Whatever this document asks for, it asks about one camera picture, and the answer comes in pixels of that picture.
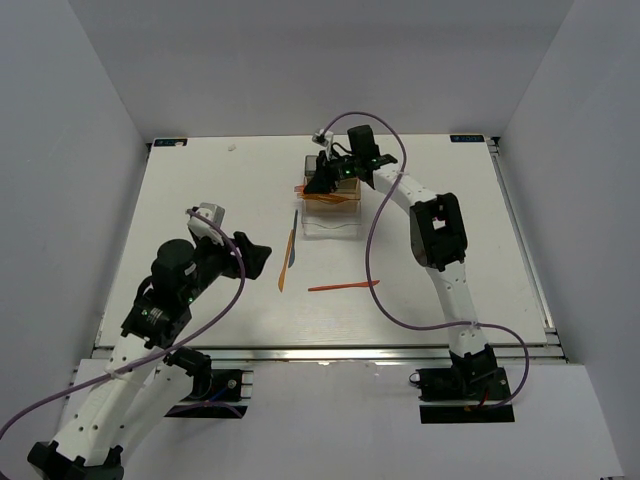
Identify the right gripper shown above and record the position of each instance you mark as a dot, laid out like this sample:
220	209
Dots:
324	180

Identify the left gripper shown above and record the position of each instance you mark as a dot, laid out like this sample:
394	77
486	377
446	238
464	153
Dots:
256	254

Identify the orange plastic fork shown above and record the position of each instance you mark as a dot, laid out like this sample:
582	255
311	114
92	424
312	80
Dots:
331	199

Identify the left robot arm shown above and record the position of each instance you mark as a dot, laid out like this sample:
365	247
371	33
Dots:
146	374

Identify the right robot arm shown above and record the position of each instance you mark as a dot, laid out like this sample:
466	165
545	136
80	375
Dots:
438	242

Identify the dark smoked plastic container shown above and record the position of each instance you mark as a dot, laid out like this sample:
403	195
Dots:
312	167

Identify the orange plastic knife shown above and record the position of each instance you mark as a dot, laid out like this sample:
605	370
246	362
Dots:
282	275

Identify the blue plastic knife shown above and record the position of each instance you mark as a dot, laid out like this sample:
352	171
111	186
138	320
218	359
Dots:
292	239

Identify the clear plastic container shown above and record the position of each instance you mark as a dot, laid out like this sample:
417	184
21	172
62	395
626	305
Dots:
339	221

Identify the red plastic knife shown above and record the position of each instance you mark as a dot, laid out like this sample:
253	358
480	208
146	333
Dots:
343	286

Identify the right blue corner sticker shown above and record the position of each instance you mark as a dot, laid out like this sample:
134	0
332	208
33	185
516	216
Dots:
466	138

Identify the blue corner sticker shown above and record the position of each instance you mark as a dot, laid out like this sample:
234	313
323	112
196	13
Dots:
170	142
466	138

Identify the left blue corner sticker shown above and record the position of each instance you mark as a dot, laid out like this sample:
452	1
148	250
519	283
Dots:
170	142

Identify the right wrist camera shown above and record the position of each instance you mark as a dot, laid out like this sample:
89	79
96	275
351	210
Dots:
324	139

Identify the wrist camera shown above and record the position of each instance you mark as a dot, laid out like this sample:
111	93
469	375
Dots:
200	225
324	139

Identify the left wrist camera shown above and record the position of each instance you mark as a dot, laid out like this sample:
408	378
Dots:
200	225

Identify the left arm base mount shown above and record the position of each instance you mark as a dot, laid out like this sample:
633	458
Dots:
213	391

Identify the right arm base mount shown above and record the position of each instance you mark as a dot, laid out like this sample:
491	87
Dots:
446	397

